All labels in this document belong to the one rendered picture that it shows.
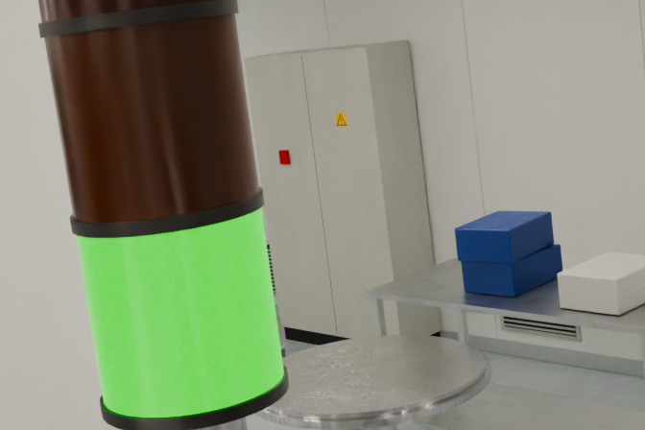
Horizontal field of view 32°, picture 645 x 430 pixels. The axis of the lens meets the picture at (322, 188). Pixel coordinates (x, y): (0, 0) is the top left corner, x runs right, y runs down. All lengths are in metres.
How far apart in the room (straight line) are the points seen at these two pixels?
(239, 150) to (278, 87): 7.45
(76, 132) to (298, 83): 7.30
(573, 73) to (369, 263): 1.86
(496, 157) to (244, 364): 6.80
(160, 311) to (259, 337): 0.03
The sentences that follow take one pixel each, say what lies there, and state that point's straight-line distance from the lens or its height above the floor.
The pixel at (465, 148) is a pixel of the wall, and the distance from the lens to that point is 7.22.
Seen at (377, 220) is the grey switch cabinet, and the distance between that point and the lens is 7.27.
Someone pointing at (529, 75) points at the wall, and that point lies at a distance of 6.84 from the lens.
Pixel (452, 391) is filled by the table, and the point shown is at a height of 0.93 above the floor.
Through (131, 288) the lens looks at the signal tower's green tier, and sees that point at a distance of 0.28.
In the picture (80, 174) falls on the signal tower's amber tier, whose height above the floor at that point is 2.26.
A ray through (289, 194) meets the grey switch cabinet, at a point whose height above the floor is 1.09.
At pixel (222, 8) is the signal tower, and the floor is 2.30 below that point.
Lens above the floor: 2.30
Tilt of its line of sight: 9 degrees down
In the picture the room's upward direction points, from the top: 7 degrees counter-clockwise
